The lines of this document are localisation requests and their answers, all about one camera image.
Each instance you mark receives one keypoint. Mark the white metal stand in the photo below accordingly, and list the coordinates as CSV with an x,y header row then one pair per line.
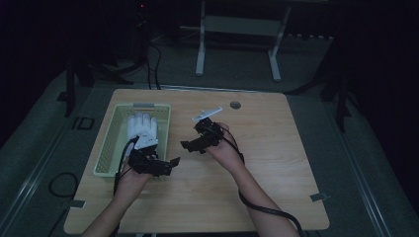
x,y
240,25

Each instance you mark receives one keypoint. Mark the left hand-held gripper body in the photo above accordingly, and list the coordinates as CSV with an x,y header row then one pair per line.
x,y
148,161

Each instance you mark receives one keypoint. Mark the black tripod stand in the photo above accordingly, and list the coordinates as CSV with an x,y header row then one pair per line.
x,y
69,89

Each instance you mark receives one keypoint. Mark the person's right hand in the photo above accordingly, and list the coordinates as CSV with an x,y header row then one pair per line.
x,y
227,149

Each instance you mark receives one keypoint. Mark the dark stand legs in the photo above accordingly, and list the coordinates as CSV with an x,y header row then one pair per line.
x,y
341,105

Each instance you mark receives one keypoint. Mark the round grey table grommet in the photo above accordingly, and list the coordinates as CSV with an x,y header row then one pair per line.
x,y
235,105

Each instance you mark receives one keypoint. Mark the black rectangular floor marker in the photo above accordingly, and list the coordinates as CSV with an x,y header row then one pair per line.
x,y
74,123

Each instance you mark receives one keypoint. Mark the person's left hand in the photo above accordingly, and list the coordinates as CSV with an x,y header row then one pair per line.
x,y
131,182

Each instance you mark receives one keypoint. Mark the light green plastic basket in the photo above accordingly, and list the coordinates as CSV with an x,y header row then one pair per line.
x,y
112,144

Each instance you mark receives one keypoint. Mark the lilac glove white fingers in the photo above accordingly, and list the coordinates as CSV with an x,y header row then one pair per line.
x,y
141,123

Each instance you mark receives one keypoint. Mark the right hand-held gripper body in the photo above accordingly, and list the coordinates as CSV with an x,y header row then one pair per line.
x,y
207,135

